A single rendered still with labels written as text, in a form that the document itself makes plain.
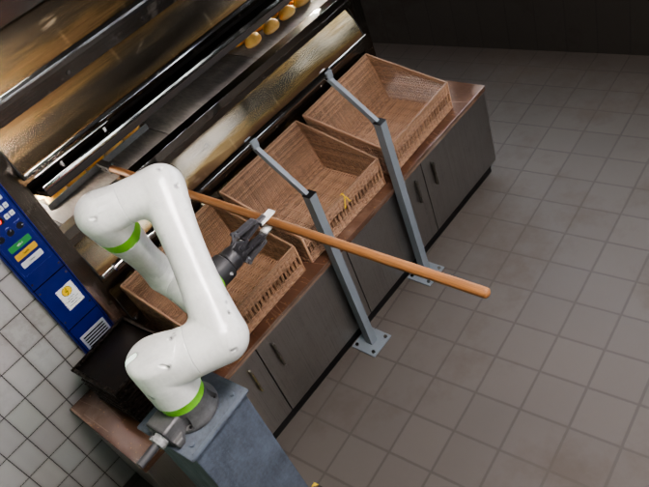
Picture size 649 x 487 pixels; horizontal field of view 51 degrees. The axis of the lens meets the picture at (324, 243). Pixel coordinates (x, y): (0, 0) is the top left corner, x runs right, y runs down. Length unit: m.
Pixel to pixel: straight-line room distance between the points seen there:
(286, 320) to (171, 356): 1.27
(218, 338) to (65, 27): 1.41
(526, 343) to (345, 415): 0.86
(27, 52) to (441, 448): 2.14
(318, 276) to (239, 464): 1.20
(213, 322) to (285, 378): 1.40
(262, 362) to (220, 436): 1.07
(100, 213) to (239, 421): 0.63
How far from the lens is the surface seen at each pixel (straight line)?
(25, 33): 2.59
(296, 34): 3.32
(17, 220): 2.61
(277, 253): 2.95
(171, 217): 1.67
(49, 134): 2.63
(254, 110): 3.18
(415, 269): 1.85
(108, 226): 1.74
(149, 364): 1.62
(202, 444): 1.74
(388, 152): 2.97
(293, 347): 2.92
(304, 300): 2.87
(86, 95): 2.69
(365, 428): 3.05
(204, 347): 1.60
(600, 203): 3.72
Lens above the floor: 2.52
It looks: 40 degrees down
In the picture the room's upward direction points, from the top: 23 degrees counter-clockwise
